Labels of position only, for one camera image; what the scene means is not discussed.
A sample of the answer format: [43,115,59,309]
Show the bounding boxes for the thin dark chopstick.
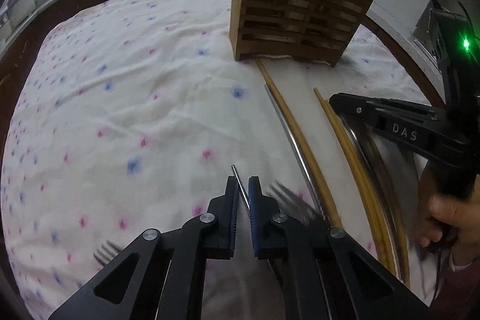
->
[231,165,250,212]

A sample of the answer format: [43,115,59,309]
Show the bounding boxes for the person's right hand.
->
[416,163,479,259]

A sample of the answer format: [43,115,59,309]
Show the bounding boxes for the steel fork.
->
[269,181,329,231]
[93,241,123,267]

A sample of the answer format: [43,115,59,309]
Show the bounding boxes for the black wok pan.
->
[430,0,474,31]

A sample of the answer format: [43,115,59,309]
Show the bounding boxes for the white floral tablecloth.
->
[1,0,426,319]

